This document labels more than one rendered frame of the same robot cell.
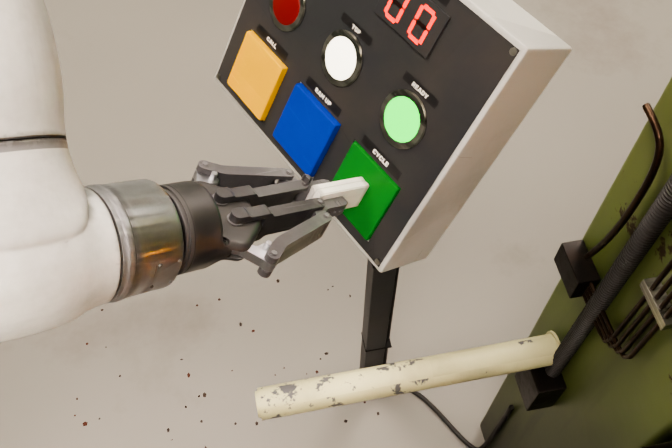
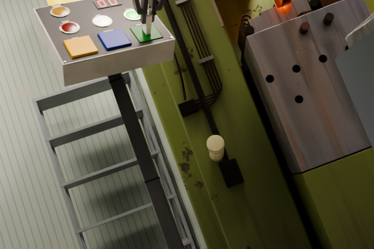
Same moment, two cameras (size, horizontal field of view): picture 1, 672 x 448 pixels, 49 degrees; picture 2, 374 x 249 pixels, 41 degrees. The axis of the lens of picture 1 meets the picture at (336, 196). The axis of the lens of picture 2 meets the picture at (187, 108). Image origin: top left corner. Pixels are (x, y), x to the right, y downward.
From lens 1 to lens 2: 175 cm
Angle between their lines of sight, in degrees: 91
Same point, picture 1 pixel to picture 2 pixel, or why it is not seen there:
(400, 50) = (114, 8)
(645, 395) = (235, 89)
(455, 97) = not seen: hidden behind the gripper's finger
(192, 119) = not seen: outside the picture
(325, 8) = (83, 19)
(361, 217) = (154, 34)
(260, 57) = (77, 39)
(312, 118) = (113, 33)
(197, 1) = not seen: outside the picture
